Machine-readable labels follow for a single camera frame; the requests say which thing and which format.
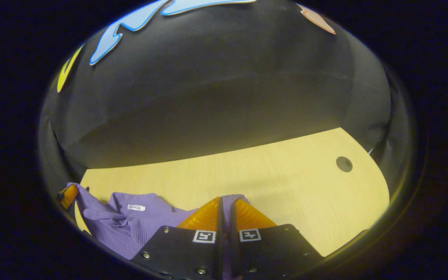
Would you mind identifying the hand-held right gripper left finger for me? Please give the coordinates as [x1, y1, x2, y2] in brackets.
[131, 196, 223, 280]

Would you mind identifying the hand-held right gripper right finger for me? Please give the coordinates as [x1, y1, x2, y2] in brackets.
[230, 198, 324, 280]

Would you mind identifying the purple knit cardigan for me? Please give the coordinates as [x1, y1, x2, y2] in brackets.
[66, 182, 250, 260]

